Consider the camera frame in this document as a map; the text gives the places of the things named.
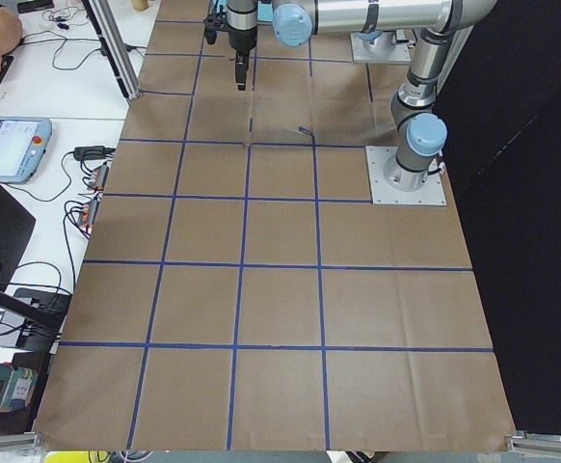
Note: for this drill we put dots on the orange adapter lower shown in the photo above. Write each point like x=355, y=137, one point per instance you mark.
x=87, y=214

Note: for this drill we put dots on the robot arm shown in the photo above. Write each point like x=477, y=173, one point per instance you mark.
x=418, y=33

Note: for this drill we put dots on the orange adapter upper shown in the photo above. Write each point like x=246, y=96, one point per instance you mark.
x=98, y=178

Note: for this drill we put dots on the grey usb hub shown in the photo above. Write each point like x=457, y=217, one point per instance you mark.
x=12, y=330

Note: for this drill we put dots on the orange adapter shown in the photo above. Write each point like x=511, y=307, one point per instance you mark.
x=87, y=214
x=98, y=178

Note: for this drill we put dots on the green device box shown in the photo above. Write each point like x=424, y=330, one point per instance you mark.
x=16, y=387

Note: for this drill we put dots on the black power adapter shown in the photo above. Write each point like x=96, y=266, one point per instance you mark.
x=89, y=153

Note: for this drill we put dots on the teach pendant upper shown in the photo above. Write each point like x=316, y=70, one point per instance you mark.
x=23, y=142

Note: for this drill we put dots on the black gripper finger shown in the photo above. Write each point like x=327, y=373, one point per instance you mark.
x=241, y=68

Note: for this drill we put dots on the aluminium frame post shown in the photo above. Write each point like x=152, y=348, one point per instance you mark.
x=108, y=33

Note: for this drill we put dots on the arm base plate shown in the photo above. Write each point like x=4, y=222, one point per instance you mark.
x=390, y=184
x=391, y=48

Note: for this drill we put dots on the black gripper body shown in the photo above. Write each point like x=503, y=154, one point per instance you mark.
x=240, y=40

